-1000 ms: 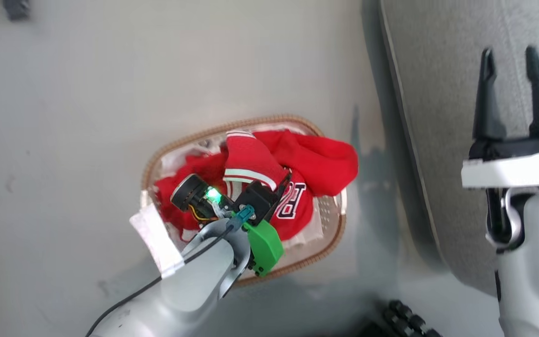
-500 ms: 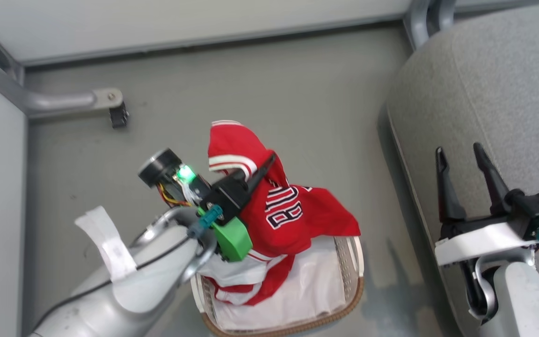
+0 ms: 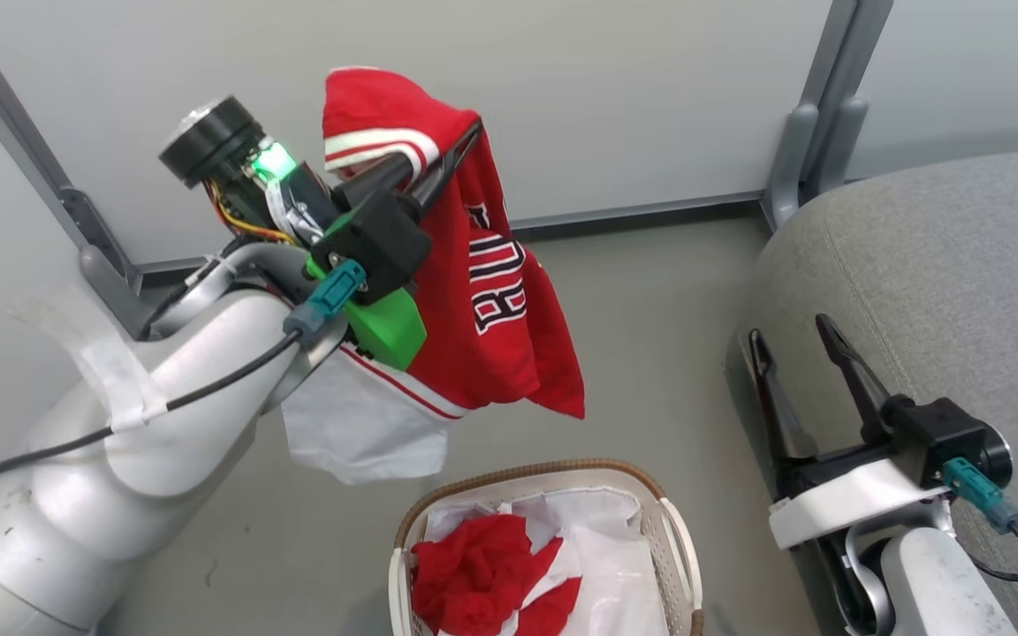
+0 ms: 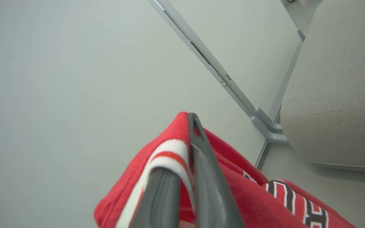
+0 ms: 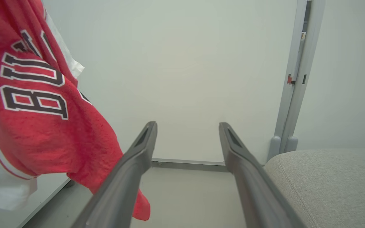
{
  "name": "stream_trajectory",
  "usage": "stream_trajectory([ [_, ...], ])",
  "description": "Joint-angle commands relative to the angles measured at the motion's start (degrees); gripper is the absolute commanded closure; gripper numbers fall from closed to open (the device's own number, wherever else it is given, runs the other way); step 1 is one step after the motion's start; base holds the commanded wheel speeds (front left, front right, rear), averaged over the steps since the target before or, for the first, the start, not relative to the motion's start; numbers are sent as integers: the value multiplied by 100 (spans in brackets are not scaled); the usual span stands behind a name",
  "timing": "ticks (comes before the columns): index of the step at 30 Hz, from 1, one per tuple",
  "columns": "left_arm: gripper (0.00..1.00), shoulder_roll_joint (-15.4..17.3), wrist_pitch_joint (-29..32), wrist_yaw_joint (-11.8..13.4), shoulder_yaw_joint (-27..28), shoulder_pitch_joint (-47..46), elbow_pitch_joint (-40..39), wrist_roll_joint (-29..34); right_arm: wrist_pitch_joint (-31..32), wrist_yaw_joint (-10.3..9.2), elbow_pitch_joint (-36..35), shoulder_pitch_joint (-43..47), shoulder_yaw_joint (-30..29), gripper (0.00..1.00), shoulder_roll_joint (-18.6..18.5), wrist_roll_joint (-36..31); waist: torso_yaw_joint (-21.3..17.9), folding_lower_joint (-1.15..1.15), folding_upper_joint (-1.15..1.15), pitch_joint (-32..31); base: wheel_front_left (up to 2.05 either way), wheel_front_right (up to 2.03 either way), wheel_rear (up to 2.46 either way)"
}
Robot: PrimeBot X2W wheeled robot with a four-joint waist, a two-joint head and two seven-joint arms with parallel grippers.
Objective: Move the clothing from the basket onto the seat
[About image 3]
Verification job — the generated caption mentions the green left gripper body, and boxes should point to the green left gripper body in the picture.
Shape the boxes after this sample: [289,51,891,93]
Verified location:
[304,212,429,370]

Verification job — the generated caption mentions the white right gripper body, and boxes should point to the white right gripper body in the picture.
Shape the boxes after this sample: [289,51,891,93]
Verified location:
[769,442,953,551]

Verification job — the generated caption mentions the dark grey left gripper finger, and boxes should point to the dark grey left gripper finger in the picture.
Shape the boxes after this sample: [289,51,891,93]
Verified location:
[403,119,484,222]
[334,152,427,211]

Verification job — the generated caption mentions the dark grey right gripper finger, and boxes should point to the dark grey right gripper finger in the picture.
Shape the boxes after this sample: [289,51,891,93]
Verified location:
[815,313,893,443]
[748,328,816,466]

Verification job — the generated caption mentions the white garment with red stripe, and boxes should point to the white garment with red stripe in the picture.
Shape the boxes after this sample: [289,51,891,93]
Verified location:
[282,344,475,486]

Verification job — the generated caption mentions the red basketball jersey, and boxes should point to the red basketball jersey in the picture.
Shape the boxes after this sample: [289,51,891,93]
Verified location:
[323,66,587,421]

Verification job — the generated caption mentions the white wicker basket brown rim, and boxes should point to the white wicker basket brown rim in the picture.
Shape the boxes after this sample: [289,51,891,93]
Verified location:
[388,458,705,636]

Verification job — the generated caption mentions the white cloth in basket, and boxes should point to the white cloth in basket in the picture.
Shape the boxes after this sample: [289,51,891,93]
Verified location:
[423,486,671,636]

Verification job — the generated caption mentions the grey fabric sofa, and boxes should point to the grey fabric sofa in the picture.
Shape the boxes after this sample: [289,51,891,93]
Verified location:
[725,146,1018,636]

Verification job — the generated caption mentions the red crumpled garment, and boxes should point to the red crumpled garment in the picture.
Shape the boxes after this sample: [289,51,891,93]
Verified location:
[410,513,583,636]

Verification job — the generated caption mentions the white tape strip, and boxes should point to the white tape strip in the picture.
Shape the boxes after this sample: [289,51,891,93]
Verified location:
[10,290,171,434]

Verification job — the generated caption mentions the teal left camera cable connector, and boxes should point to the teal left camera cable connector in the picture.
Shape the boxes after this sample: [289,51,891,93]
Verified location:
[284,259,369,347]

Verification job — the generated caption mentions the teal camera cable connector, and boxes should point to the teal camera cable connector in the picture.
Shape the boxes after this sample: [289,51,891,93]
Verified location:
[284,259,369,347]
[942,457,1018,534]

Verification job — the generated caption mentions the teal right camera cable connector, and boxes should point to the teal right camera cable connector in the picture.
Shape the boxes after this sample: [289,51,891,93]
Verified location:
[942,457,1018,534]

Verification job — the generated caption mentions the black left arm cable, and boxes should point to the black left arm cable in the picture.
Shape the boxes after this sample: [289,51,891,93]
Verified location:
[0,329,305,522]

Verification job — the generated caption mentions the dark partition base rail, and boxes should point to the dark partition base rail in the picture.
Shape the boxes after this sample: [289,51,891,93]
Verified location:
[133,189,773,276]

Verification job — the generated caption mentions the grey partition post with foot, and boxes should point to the grey partition post with foot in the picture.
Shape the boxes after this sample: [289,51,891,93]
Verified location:
[760,0,895,232]

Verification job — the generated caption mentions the metal latch bracket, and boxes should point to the metal latch bracket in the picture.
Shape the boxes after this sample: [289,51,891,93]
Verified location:
[0,0,156,342]

